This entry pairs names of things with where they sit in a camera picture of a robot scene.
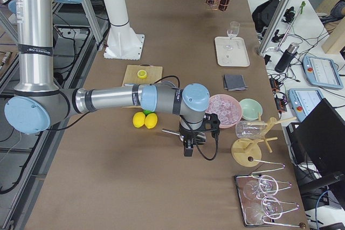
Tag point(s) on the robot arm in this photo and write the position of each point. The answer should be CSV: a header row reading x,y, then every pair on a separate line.
x,y
38,103

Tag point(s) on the upside-down wine glass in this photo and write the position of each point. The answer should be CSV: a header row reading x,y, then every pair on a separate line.
x,y
261,187
265,213

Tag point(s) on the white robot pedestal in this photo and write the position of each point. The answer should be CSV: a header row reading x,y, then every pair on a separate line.
x,y
122,42

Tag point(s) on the clear wine glass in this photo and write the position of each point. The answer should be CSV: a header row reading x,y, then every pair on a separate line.
x,y
232,31

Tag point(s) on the black metal tray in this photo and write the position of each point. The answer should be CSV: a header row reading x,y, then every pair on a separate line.
x,y
259,203

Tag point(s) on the black equipment case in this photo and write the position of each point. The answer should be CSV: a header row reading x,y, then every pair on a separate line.
x,y
263,14

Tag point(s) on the pink bowl with ice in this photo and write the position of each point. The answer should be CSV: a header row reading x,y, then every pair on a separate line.
x,y
227,108

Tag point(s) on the whole lemon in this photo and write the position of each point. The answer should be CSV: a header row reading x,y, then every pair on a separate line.
x,y
151,121
138,119

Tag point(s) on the aluminium frame post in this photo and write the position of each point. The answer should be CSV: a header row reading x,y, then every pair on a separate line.
x,y
272,26

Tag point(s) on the wooden cutting board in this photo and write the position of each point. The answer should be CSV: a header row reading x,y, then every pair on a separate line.
x,y
130,78

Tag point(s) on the glass tumbler on stand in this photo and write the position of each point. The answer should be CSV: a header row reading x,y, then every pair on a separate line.
x,y
250,129

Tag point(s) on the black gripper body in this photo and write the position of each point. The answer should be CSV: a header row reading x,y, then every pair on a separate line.
x,y
189,134

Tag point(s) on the black monitor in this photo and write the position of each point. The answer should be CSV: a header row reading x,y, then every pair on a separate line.
x,y
321,134

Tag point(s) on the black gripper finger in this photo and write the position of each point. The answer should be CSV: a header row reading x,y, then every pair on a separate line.
x,y
186,146
191,147

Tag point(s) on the green bowl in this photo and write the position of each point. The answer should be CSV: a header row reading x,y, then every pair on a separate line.
x,y
251,109

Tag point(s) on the cream rabbit tray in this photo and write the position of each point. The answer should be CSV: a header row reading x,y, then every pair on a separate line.
x,y
231,53

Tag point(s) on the metal ice scoop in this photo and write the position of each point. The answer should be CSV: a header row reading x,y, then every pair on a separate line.
x,y
172,132

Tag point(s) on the half lemon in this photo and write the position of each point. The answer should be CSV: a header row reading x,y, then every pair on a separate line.
x,y
142,74

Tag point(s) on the wooden glass tree stand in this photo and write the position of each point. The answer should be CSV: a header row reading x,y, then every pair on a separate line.
x,y
247,152

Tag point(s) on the dark thermos bottle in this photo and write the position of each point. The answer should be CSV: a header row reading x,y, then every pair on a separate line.
x,y
287,57

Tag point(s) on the teach pendant tablet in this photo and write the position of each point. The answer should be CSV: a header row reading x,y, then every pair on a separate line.
x,y
303,101
321,72

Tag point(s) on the green lime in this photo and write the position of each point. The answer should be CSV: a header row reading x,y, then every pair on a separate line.
x,y
146,112

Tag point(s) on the grey folded cloth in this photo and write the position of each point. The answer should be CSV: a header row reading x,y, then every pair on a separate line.
x,y
234,82

